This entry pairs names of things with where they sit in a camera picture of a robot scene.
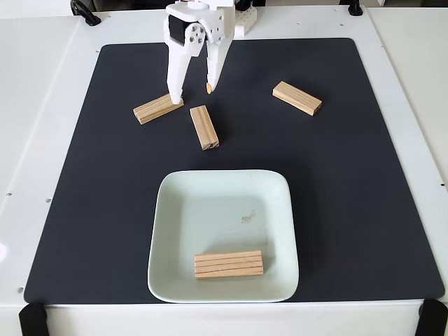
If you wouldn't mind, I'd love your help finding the grooved wooden block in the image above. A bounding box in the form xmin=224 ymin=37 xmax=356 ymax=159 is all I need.
xmin=189 ymin=105 xmax=221 ymax=152
xmin=132 ymin=92 xmax=185 ymax=126
xmin=272 ymin=80 xmax=323 ymax=118
xmin=194 ymin=250 xmax=265 ymax=280

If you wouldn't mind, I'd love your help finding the pale green square plate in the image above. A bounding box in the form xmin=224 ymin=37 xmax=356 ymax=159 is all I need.
xmin=146 ymin=169 xmax=300 ymax=304

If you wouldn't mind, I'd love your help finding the black rubber mat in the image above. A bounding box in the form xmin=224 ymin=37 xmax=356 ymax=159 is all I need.
xmin=23 ymin=37 xmax=445 ymax=305

